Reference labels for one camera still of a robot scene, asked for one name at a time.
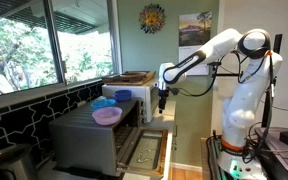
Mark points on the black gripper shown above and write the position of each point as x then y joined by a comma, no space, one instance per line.
163,95

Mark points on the oven wire rack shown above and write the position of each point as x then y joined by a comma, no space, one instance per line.
123,137

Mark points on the purple plastic bowl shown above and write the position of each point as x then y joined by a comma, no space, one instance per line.
107,115

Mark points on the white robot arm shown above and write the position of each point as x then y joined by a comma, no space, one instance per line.
235,158

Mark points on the white microwave oven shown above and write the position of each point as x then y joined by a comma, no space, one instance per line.
148,92

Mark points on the dark blue plastic bowl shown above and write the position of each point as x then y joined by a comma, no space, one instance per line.
122,95

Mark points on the toaster oven glass door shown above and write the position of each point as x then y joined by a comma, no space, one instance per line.
145,153

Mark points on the light blue plastic bowl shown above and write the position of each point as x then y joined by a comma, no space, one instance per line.
102,103

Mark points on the grey toaster oven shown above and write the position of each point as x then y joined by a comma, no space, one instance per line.
82,146

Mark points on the wooden tray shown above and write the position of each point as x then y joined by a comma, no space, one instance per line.
130,78

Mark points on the black equipment case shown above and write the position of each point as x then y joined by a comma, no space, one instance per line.
274,155

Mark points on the dark metal pot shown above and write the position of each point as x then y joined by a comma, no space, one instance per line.
16,163

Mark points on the wall calendar with landscape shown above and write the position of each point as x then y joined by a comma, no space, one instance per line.
194,31

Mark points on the colourful sun wall ornament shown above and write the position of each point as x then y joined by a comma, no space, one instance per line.
152,18

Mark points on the window frame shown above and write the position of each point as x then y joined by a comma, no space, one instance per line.
49,45

